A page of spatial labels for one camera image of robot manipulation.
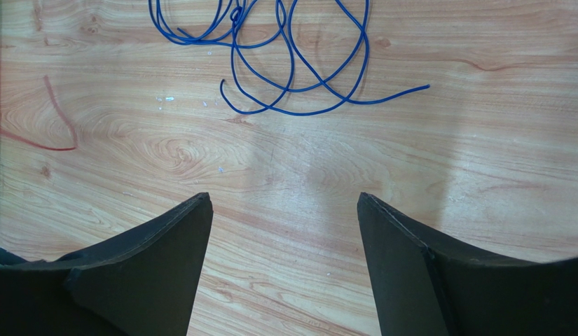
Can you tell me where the red thin cable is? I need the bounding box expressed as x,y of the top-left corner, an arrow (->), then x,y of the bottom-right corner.
0,74 -> 80,153

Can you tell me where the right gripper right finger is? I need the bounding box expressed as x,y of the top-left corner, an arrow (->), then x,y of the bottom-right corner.
357,192 -> 578,335

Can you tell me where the blue thin cable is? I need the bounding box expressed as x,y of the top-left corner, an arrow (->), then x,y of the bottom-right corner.
147,0 -> 432,117

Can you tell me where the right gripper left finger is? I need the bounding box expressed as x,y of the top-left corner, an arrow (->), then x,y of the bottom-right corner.
0,192 -> 213,335

